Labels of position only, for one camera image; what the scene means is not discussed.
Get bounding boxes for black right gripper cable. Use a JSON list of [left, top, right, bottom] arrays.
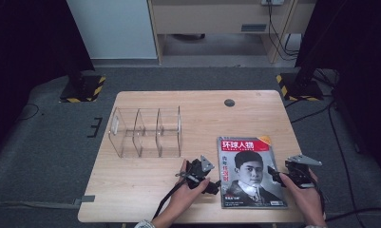
[[311, 179, 327, 212]]

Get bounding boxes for black hanging cables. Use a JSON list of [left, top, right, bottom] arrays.
[[267, 3, 301, 62]]

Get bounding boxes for dark curtain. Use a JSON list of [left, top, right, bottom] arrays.
[[0, 0, 96, 160], [294, 0, 381, 174]]

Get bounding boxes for thin black floor cable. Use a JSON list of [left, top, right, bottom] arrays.
[[16, 103, 40, 123]]

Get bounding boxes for clear acrylic divided organizer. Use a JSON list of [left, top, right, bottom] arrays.
[[107, 105, 182, 160]]

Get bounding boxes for person's left hand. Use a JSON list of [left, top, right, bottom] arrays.
[[167, 161, 211, 218]]

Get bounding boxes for black yellow striped stand base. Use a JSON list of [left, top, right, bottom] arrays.
[[276, 72, 324, 103], [59, 74, 106, 104]]

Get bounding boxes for white cabinet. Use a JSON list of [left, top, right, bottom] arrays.
[[66, 0, 158, 60]]

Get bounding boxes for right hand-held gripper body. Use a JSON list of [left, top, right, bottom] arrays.
[[284, 154, 323, 189]]

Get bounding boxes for red and grey portrait magazine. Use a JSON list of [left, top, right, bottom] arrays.
[[216, 135, 289, 210]]

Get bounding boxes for light wooden desk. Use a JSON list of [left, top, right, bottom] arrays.
[[146, 0, 317, 66]]

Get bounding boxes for person's right hand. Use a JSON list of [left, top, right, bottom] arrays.
[[279, 169, 326, 219]]

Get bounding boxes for long black floor cable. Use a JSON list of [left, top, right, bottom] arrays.
[[324, 104, 381, 222]]

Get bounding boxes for white power strip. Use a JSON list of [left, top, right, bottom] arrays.
[[261, 0, 286, 7]]

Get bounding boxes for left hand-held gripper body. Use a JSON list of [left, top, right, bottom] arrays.
[[176, 155, 215, 190]]

